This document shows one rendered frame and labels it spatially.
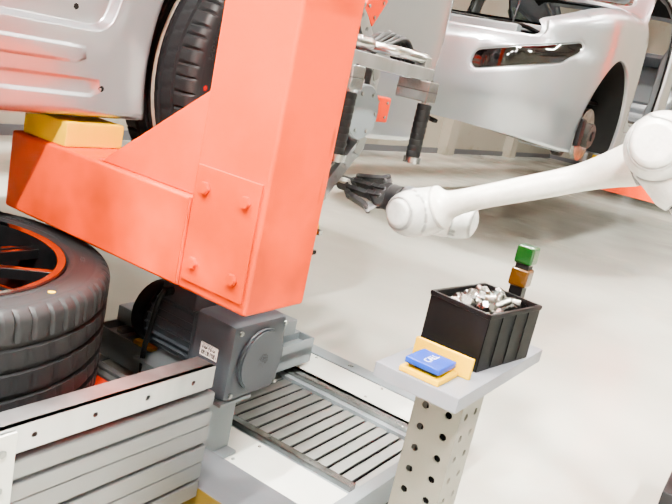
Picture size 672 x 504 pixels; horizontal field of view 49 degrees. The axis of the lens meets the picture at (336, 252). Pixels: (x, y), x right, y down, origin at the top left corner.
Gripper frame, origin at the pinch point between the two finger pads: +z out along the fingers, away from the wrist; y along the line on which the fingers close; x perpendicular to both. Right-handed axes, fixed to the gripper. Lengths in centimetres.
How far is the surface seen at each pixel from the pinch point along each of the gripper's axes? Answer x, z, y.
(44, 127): 61, 20, -52
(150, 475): 32, -31, -92
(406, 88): 25.6, -18.4, 14.4
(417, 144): 15.8, -24.3, 6.5
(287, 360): -31, -1, -42
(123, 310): 0, 30, -60
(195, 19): 61, 10, -14
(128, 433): 43, -31, -89
